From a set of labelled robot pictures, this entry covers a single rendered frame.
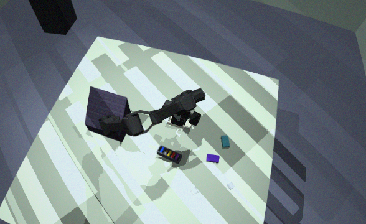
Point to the purple rectangular block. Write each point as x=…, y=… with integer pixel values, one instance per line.
x=212, y=158

